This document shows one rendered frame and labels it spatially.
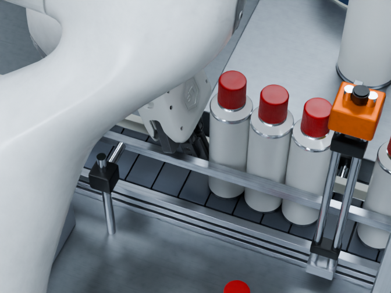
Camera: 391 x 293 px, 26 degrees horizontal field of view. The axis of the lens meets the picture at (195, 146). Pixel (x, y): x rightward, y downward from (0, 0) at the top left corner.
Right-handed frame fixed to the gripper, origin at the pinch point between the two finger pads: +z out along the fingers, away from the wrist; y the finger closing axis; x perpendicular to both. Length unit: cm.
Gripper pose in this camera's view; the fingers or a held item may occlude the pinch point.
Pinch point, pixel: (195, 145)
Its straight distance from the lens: 109.6
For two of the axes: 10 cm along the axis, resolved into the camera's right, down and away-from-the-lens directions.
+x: -8.8, -0.5, 4.8
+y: 3.6, -7.3, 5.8
